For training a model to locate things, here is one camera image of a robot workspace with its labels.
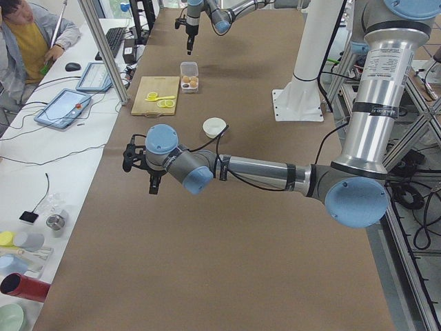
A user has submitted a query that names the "blue cup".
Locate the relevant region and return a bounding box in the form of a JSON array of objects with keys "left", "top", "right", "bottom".
[{"left": 0, "top": 254, "right": 28, "bottom": 276}]

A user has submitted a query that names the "black keyboard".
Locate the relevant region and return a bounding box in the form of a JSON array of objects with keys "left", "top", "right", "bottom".
[{"left": 105, "top": 27, "right": 126, "bottom": 58}]

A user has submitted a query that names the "grey cup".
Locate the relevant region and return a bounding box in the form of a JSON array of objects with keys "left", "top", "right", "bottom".
[{"left": 13, "top": 232, "right": 45, "bottom": 252}]

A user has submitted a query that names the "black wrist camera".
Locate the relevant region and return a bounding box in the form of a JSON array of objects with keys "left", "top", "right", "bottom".
[{"left": 123, "top": 134, "right": 147, "bottom": 172}]

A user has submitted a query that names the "aluminium frame post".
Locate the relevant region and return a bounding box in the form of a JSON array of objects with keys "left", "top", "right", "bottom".
[{"left": 78, "top": 0, "right": 128, "bottom": 106}]

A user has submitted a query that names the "black camera cable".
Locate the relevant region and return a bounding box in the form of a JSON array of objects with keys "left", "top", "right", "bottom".
[{"left": 189, "top": 123, "right": 294, "bottom": 192}]

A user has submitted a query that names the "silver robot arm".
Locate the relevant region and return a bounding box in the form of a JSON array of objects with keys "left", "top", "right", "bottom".
[
  {"left": 145, "top": 10, "right": 389, "bottom": 228},
  {"left": 174, "top": 0, "right": 274, "bottom": 55}
]

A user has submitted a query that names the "white pedestal column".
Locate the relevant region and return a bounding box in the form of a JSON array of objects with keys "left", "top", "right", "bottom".
[{"left": 273, "top": 0, "right": 345, "bottom": 122}]

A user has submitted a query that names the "black square pad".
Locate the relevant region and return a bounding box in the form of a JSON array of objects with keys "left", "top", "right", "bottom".
[{"left": 19, "top": 211, "right": 39, "bottom": 224}]

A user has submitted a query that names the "black computer mouse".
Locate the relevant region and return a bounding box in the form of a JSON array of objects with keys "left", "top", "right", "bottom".
[{"left": 65, "top": 62, "right": 81, "bottom": 72}]

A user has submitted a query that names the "red cylinder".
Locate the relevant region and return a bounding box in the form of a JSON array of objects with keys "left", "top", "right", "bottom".
[{"left": 1, "top": 273, "right": 51, "bottom": 303}]

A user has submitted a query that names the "lemon slice toy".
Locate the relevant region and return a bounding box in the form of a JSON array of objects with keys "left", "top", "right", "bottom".
[
  {"left": 156, "top": 99, "right": 175, "bottom": 108},
  {"left": 145, "top": 92, "right": 158, "bottom": 101}
]

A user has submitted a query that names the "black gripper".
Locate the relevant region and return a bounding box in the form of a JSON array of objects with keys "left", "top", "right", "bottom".
[
  {"left": 175, "top": 17, "right": 199, "bottom": 56},
  {"left": 147, "top": 168, "right": 167, "bottom": 194}
]

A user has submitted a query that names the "clear plastic egg box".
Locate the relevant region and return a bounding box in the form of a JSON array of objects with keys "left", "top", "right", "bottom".
[{"left": 180, "top": 61, "right": 199, "bottom": 93}]

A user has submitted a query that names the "bamboo cutting board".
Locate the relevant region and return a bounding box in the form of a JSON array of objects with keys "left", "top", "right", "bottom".
[{"left": 131, "top": 77, "right": 180, "bottom": 117}]

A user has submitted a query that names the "green bowl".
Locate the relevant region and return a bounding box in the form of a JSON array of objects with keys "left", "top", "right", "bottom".
[{"left": 0, "top": 303, "right": 25, "bottom": 331}]

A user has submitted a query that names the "white bowl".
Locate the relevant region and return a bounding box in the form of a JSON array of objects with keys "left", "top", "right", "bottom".
[{"left": 203, "top": 117, "right": 227, "bottom": 139}]

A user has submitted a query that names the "blue teach pendant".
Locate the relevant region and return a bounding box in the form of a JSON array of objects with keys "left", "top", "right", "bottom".
[
  {"left": 34, "top": 88, "right": 92, "bottom": 130},
  {"left": 76, "top": 61, "right": 112, "bottom": 93}
]

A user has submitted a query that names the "person in grey jacket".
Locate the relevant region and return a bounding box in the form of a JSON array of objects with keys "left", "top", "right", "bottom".
[{"left": 1, "top": 1, "right": 81, "bottom": 112}]

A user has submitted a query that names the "yellow plastic knife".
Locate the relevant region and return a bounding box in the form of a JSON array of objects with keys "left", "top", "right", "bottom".
[{"left": 155, "top": 96, "right": 176, "bottom": 101}]

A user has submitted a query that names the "yellow cup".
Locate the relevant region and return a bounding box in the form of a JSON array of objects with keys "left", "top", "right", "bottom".
[{"left": 0, "top": 231, "right": 15, "bottom": 247}]

